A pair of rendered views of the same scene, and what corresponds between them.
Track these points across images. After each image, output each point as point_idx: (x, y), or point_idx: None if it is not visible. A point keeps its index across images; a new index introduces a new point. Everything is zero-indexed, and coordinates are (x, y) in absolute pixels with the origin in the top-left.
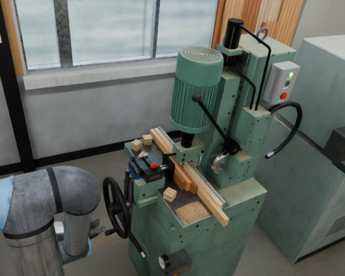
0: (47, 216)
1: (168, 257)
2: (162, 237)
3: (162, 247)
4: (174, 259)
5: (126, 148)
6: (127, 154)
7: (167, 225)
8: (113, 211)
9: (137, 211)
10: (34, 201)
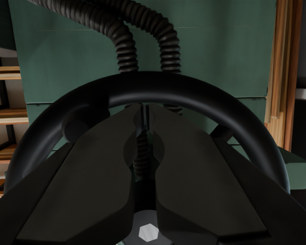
0: None
1: (8, 50)
2: (61, 78)
3: (47, 43)
4: (3, 52)
5: (290, 184)
6: (288, 168)
7: (56, 144)
8: (124, 242)
9: (217, 11)
10: None
